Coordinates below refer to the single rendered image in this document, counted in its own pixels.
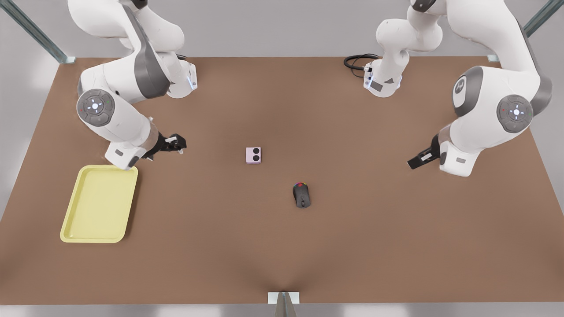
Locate black computer mouse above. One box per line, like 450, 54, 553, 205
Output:
293, 181, 312, 209

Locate silver frame post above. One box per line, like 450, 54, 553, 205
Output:
267, 291, 301, 317
0, 0, 77, 65
486, 0, 564, 63

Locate black cable loop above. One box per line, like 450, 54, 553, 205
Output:
343, 54, 382, 80

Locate yellow plastic tray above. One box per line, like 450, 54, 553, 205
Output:
60, 165, 139, 243

